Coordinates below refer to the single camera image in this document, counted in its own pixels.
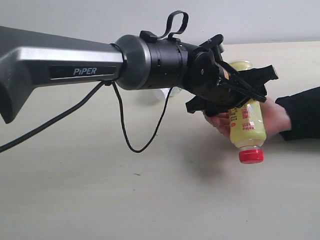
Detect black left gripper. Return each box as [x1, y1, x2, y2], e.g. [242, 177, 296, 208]
[185, 62, 279, 117]

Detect yellow bottle red cap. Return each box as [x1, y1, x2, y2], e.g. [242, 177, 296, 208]
[227, 59, 267, 165]

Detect white green label bottle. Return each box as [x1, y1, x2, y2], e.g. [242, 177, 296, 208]
[152, 86, 182, 101]

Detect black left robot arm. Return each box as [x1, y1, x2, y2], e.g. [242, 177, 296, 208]
[0, 26, 278, 123]

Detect person's open hand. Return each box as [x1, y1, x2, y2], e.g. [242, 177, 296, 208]
[202, 96, 292, 140]

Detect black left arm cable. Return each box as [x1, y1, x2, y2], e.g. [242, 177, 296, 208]
[0, 10, 267, 154]

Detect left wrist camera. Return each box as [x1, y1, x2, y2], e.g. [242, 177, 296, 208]
[200, 34, 225, 63]

